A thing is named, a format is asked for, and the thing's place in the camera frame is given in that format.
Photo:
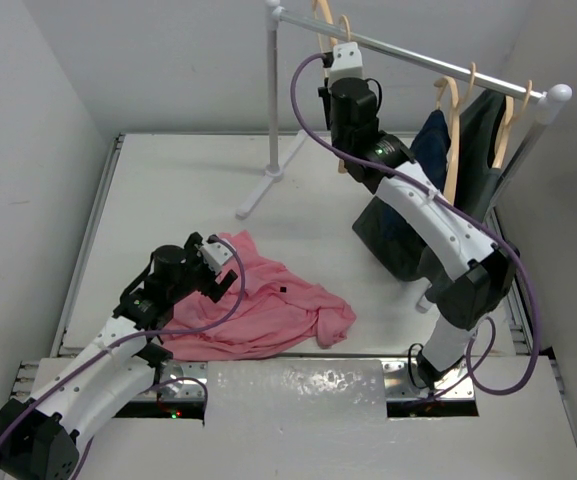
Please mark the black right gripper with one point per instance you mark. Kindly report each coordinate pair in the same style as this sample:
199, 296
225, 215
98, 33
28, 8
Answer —
324, 91

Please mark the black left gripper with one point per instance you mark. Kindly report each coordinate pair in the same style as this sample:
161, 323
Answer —
190, 253

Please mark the pink t shirt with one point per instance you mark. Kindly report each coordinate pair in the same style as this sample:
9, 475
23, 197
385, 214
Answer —
279, 310

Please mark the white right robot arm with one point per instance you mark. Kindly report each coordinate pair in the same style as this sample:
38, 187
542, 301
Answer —
475, 272

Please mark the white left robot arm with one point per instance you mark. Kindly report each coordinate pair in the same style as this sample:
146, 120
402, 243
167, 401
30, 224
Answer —
45, 436

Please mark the beige hanger with blue garment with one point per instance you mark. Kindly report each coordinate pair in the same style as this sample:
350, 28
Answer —
457, 101

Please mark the beige hanger with green garment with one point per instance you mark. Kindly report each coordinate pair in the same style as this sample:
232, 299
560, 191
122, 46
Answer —
509, 118

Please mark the navy blue garment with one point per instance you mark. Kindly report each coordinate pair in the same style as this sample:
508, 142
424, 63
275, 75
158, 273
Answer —
430, 147

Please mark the dark green garment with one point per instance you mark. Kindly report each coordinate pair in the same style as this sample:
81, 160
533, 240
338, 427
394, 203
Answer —
478, 155

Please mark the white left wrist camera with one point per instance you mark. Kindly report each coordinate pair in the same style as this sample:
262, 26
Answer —
215, 255

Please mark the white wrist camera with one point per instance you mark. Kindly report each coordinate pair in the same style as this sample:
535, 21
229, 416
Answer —
215, 255
347, 62

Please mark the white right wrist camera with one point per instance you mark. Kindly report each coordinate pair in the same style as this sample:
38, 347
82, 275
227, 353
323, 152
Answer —
347, 62

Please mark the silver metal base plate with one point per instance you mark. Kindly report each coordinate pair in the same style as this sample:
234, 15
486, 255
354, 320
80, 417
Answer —
387, 382

